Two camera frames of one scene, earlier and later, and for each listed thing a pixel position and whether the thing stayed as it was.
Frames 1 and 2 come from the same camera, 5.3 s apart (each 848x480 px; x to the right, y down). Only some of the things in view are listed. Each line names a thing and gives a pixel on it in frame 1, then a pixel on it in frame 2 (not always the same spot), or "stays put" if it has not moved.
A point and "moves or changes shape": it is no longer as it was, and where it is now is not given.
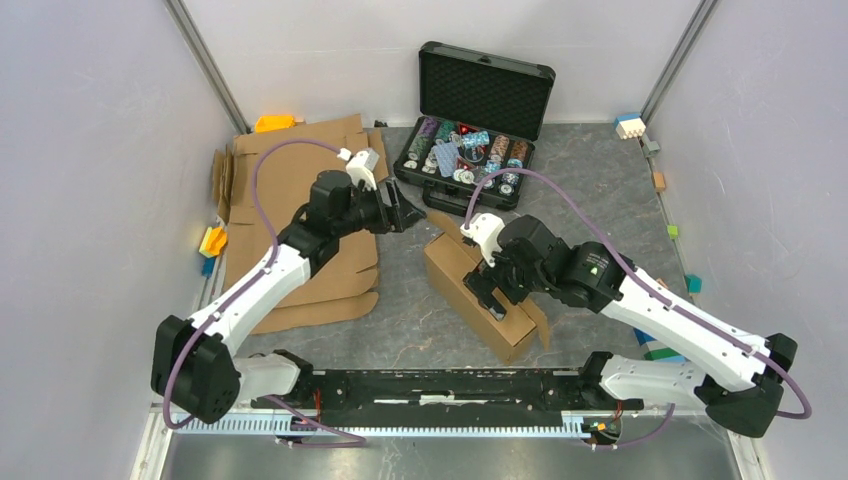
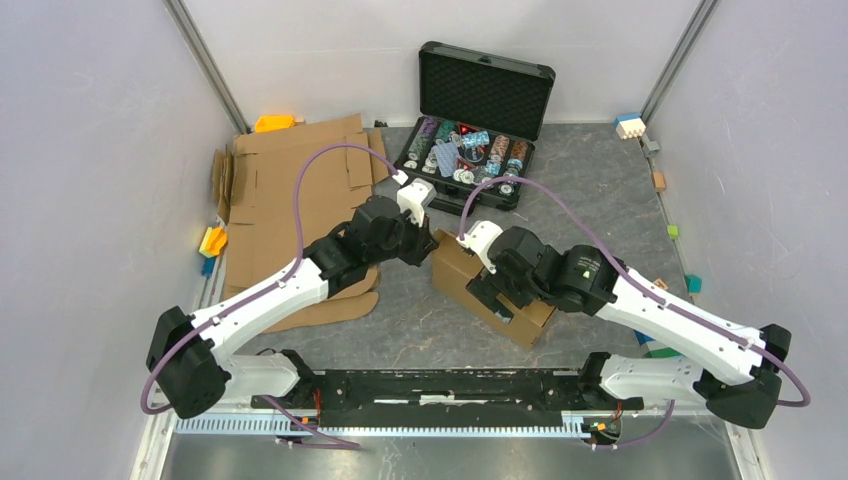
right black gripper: (481, 286) stays put
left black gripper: (392, 218) → (424, 242)
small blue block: (208, 266) stays put
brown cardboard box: (449, 258) moves or changes shape
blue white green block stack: (658, 351) stays put
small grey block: (650, 148) stays put
